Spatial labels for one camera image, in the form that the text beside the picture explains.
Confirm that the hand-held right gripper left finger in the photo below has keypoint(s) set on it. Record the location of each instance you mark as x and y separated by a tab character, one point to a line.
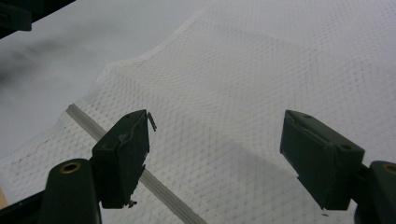
120	161

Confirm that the light blue cloth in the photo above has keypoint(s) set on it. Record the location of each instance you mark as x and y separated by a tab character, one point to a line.
236	77

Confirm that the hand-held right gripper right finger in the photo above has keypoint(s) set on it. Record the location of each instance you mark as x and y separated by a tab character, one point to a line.
320	161

